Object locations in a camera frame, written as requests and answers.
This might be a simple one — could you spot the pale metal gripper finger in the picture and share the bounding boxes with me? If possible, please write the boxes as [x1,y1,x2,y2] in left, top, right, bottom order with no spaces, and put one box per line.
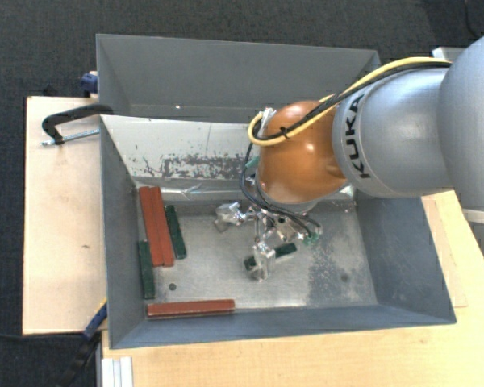
[246,231,277,283]
[214,201,249,234]

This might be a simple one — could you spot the dark green flat block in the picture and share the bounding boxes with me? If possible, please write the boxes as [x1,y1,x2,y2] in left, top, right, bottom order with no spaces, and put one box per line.
[243,243,298,272]
[164,204,188,260]
[137,239,156,301]

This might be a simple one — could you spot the red-brown flat block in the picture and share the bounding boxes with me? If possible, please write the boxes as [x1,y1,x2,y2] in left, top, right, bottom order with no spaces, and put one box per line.
[145,298,236,319]
[149,185,176,268]
[138,186,165,268]

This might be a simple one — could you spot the grey metal bin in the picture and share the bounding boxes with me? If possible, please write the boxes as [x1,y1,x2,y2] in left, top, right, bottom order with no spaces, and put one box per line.
[95,33,457,350]

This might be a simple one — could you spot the pale wood flat board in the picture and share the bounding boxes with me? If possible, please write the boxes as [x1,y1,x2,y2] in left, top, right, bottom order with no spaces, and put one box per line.
[22,95,108,336]

